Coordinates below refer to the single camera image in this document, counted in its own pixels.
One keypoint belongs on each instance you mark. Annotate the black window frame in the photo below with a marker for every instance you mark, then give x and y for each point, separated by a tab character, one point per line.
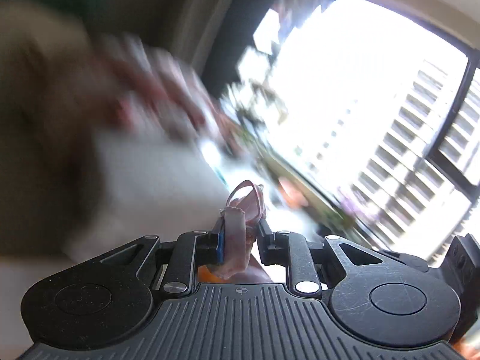
439	161

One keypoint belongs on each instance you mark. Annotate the beige sofa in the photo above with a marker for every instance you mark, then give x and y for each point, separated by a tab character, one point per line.
83	167

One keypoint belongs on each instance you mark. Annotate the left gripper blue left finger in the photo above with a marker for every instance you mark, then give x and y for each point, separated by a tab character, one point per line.
219	231

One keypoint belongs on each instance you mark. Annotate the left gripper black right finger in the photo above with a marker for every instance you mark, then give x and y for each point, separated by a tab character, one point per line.
266	243

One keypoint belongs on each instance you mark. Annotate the pink floral blanket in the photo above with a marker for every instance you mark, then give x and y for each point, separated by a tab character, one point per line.
169	89

